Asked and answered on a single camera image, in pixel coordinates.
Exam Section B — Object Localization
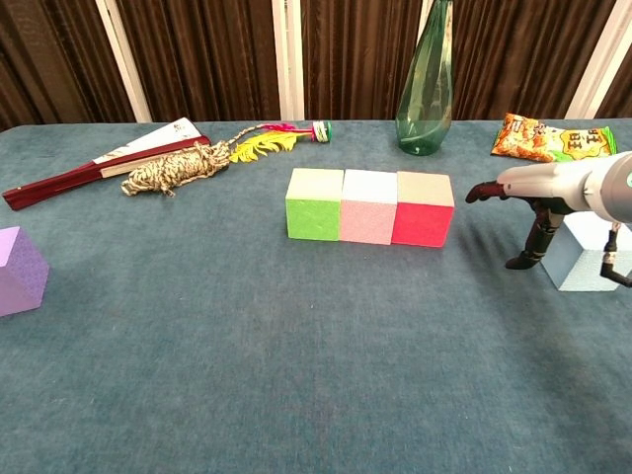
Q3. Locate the blue felt table cover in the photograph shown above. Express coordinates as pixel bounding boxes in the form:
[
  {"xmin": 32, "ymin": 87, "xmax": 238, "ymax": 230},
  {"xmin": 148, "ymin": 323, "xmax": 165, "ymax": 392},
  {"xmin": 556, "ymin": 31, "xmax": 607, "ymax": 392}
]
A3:
[{"xmin": 0, "ymin": 118, "xmax": 632, "ymax": 474}]

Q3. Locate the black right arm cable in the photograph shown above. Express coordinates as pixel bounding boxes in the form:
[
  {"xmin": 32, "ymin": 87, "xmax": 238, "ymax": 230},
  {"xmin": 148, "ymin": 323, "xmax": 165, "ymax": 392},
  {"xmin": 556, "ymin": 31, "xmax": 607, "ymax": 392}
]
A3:
[{"xmin": 599, "ymin": 221, "xmax": 632, "ymax": 290}]

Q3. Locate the dark brown curtain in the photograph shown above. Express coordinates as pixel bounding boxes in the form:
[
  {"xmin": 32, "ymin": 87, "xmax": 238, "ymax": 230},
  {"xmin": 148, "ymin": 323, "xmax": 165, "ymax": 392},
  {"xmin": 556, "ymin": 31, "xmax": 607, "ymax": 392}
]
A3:
[{"xmin": 0, "ymin": 0, "xmax": 632, "ymax": 130}]

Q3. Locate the yellow feather shuttlecock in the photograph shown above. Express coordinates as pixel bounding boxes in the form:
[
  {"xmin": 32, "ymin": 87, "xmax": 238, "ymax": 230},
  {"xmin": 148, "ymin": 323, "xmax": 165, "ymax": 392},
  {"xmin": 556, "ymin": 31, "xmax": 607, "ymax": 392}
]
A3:
[{"xmin": 228, "ymin": 120, "xmax": 333, "ymax": 166}]

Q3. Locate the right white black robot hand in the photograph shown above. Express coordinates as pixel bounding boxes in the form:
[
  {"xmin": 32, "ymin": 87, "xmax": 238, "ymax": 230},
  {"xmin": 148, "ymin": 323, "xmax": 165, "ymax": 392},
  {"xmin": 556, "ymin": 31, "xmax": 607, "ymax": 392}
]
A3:
[{"xmin": 464, "ymin": 160, "xmax": 593, "ymax": 271}]

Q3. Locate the orange green snack bag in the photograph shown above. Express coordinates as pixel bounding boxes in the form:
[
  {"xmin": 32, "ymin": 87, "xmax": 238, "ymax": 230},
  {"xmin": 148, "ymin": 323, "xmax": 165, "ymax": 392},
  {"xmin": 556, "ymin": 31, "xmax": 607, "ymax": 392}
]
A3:
[{"xmin": 490, "ymin": 113, "xmax": 620, "ymax": 165}]

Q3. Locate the beige braided rope bundle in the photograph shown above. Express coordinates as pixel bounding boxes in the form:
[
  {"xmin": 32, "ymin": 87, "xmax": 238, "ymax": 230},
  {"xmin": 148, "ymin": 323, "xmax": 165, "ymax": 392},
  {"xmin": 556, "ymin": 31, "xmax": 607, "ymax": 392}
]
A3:
[{"xmin": 120, "ymin": 125, "xmax": 268, "ymax": 198}]

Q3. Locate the red foam cube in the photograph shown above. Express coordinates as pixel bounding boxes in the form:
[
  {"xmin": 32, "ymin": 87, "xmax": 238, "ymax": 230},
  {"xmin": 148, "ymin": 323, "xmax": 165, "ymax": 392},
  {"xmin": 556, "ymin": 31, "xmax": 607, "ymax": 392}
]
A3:
[{"xmin": 390, "ymin": 170, "xmax": 455, "ymax": 248}]

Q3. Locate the pink foam cube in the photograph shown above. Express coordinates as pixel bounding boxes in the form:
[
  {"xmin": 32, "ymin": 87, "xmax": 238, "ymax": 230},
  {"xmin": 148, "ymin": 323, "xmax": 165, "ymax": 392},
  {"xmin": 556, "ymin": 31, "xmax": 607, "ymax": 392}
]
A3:
[{"xmin": 339, "ymin": 168, "xmax": 399, "ymax": 245}]

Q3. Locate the green foam cube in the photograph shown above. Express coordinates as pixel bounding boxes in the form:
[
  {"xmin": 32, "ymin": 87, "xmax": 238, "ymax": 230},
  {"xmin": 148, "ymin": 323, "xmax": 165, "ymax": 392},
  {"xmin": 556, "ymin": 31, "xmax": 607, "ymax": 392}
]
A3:
[{"xmin": 284, "ymin": 167, "xmax": 346, "ymax": 242}]

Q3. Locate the red and white folding fan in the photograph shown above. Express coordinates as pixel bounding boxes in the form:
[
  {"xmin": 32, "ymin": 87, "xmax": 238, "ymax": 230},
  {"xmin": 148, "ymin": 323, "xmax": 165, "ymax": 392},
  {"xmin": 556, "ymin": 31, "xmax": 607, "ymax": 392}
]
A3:
[{"xmin": 2, "ymin": 117, "xmax": 212, "ymax": 212}]

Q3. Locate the green plastic spray bottle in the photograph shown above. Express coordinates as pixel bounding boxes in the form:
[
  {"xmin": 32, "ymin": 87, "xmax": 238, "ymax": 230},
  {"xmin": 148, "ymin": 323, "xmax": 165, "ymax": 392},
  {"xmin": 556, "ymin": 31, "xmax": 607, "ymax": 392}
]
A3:
[{"xmin": 395, "ymin": 0, "xmax": 454, "ymax": 157}]

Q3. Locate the purple foam cube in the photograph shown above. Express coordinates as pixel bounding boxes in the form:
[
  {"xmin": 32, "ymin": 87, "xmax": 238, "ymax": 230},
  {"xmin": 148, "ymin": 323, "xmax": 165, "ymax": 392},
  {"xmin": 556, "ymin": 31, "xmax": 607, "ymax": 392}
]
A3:
[{"xmin": 0, "ymin": 226, "xmax": 50, "ymax": 318}]

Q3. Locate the light blue foam cube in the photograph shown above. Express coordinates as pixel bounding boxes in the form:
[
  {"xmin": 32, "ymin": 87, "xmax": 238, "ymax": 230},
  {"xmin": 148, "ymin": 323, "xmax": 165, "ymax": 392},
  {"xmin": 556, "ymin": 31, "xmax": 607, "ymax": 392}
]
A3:
[{"xmin": 540, "ymin": 211, "xmax": 632, "ymax": 293}]

